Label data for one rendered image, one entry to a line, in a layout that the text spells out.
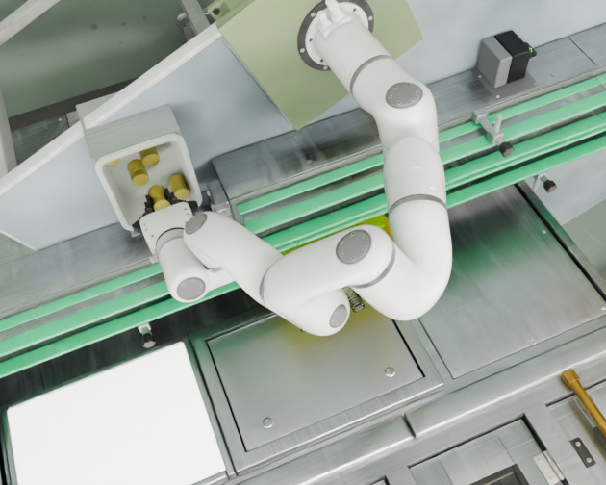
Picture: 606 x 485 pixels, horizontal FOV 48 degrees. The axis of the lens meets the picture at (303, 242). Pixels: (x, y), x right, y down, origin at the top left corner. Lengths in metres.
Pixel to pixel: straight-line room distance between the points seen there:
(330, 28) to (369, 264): 0.52
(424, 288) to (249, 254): 0.28
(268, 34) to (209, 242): 0.40
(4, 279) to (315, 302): 0.83
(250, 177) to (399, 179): 0.51
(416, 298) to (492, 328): 0.67
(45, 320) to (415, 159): 0.85
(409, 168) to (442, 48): 0.62
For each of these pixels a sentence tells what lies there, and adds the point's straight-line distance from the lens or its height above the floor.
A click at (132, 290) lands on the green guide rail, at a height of 0.93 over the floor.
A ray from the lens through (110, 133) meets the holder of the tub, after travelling 1.35.
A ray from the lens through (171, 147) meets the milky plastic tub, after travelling 1.42.
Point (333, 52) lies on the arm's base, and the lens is 1.23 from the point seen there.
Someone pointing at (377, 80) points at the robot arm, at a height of 1.02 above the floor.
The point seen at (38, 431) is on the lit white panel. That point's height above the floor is 1.07.
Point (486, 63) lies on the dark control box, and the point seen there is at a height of 0.79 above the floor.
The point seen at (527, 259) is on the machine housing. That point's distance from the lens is 1.72.
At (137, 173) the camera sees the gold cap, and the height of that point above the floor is 0.81.
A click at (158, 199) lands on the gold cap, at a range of 1.39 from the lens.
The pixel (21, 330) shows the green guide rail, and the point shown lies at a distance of 1.52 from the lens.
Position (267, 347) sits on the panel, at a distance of 1.53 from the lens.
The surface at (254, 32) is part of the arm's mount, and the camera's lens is 1.24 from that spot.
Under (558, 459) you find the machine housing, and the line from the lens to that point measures 1.51.
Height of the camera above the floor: 1.78
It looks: 34 degrees down
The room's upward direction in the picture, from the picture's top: 153 degrees clockwise
